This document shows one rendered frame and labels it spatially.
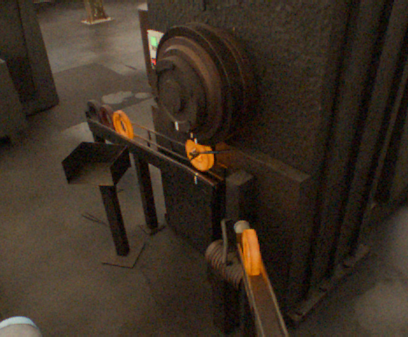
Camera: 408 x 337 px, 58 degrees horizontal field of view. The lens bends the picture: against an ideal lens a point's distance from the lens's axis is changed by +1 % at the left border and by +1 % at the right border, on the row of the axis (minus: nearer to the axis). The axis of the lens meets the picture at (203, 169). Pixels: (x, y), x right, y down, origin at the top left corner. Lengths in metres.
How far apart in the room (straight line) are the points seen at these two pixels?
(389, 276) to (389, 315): 0.25
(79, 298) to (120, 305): 0.24
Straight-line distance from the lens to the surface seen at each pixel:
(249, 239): 1.23
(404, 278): 2.33
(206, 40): 1.30
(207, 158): 1.53
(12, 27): 4.14
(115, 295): 2.14
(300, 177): 1.36
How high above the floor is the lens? 1.66
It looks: 34 degrees down
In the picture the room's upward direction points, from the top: 3 degrees counter-clockwise
